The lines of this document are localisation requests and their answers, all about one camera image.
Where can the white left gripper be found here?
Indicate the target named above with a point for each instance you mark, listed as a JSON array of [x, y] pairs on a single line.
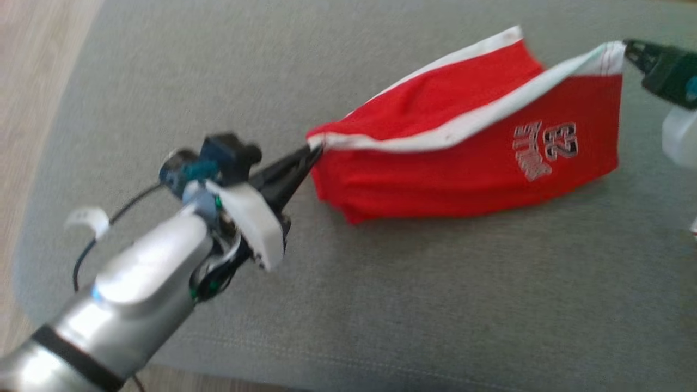
[[250, 218]]

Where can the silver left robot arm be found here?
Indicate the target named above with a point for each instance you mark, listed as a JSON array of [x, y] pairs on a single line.
[[141, 272]]

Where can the red garment with 23 print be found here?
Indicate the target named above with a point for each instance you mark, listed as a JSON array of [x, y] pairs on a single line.
[[435, 174]]

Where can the grey and yellow sofa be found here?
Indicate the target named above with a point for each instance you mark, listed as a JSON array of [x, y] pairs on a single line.
[[435, 299]]

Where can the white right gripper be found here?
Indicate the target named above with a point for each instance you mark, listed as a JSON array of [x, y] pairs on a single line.
[[678, 76]]

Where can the dark left wrist camera box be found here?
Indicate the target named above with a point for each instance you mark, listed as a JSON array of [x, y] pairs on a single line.
[[228, 152]]

